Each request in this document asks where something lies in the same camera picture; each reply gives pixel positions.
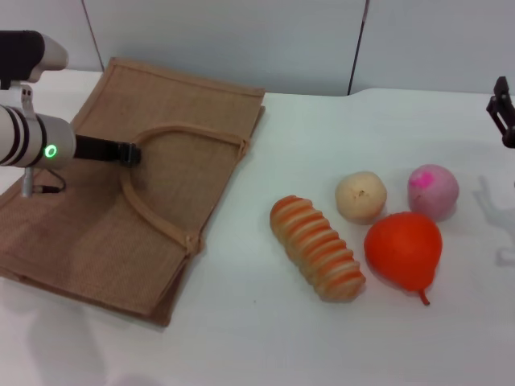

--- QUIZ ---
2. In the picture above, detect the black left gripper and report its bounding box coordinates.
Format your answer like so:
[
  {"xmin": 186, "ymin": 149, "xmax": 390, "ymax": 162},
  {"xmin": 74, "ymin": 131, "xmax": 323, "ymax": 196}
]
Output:
[{"xmin": 73, "ymin": 134, "xmax": 142, "ymax": 166}]

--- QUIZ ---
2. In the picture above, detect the brown jute handbag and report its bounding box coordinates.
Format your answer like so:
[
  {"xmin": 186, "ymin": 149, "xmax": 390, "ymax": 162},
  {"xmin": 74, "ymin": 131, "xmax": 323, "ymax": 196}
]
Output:
[{"xmin": 0, "ymin": 55, "xmax": 266, "ymax": 333}]

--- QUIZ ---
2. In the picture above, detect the striped orange bread loaf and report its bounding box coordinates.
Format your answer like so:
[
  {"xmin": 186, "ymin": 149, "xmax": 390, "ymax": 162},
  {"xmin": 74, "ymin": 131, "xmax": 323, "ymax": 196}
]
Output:
[{"xmin": 269, "ymin": 195, "xmax": 367, "ymax": 302}]

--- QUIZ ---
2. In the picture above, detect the pink round fruit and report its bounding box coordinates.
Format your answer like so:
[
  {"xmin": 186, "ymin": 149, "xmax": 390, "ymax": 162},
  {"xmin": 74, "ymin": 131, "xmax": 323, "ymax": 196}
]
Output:
[{"xmin": 407, "ymin": 163, "xmax": 460, "ymax": 223}]

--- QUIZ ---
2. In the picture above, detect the orange pear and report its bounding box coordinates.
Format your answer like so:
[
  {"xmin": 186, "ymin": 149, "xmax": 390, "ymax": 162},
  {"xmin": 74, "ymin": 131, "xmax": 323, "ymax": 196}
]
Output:
[{"xmin": 364, "ymin": 211, "xmax": 443, "ymax": 307}]

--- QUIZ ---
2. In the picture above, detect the beige round fruit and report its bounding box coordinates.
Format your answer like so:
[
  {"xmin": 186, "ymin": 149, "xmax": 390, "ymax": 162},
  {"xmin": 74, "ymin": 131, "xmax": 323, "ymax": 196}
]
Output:
[{"xmin": 335, "ymin": 170, "xmax": 389, "ymax": 224}]

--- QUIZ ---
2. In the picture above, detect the black cable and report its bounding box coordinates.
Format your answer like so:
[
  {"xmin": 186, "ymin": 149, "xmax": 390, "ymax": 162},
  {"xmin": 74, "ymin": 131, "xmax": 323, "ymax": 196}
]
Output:
[{"xmin": 33, "ymin": 167, "xmax": 67, "ymax": 195}]

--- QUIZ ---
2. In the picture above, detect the metal connector post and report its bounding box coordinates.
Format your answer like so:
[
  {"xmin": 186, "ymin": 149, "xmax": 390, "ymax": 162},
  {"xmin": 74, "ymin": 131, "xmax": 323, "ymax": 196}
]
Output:
[{"xmin": 21, "ymin": 166, "xmax": 35, "ymax": 199}]

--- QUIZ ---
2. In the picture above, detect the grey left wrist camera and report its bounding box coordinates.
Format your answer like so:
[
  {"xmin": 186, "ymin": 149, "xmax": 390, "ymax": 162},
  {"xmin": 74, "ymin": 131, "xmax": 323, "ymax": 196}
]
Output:
[{"xmin": 0, "ymin": 30, "xmax": 69, "ymax": 90}]

